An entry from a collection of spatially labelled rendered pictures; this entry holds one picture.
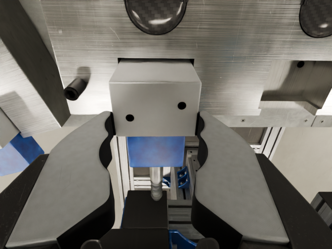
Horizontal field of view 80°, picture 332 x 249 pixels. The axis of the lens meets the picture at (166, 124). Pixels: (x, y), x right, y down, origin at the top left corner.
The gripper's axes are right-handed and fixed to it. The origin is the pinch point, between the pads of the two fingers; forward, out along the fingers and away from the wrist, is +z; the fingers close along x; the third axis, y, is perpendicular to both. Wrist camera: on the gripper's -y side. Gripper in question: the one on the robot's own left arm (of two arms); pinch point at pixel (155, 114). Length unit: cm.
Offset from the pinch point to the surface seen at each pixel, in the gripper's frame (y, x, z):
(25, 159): 8.6, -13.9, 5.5
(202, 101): 0.6, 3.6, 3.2
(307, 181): 110, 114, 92
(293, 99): 1.3, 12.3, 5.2
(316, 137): 68, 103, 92
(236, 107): 1.1, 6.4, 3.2
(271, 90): 0.8, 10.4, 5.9
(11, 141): 6.3, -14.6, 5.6
